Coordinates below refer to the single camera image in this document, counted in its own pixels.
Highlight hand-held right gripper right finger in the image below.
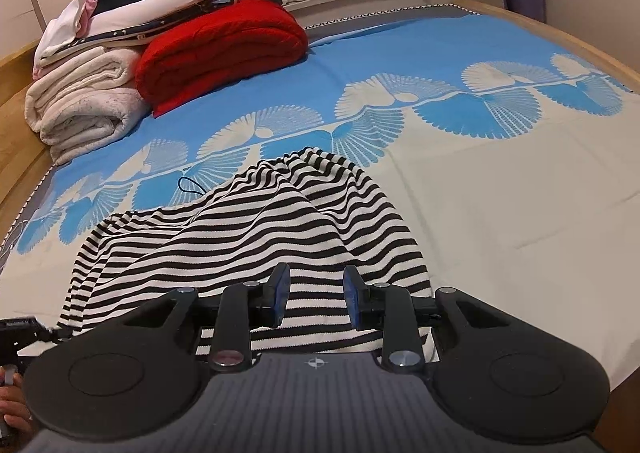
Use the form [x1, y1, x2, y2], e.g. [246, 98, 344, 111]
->
[342, 265, 502, 375]

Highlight person's left hand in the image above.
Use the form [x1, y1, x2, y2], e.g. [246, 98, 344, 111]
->
[0, 365, 33, 440]

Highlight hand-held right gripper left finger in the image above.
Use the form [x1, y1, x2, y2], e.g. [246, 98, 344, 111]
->
[121, 263, 293, 375]

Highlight navy trimmed folded cloth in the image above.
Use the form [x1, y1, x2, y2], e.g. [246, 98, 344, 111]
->
[37, 0, 240, 62]

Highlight white fluffy folded blanket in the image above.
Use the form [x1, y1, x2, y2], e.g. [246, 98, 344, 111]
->
[25, 47, 152, 166]

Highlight black white striped garment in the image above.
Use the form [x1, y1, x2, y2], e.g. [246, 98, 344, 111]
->
[57, 146, 437, 365]

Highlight pink cloth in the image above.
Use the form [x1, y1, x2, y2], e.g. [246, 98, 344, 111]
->
[75, 0, 99, 34]

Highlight white small garment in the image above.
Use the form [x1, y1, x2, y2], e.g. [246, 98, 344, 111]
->
[32, 0, 92, 80]

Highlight blue white printed blanket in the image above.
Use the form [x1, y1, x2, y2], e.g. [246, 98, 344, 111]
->
[0, 3, 640, 453]

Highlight red folded blanket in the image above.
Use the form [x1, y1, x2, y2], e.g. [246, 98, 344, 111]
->
[135, 0, 309, 119]

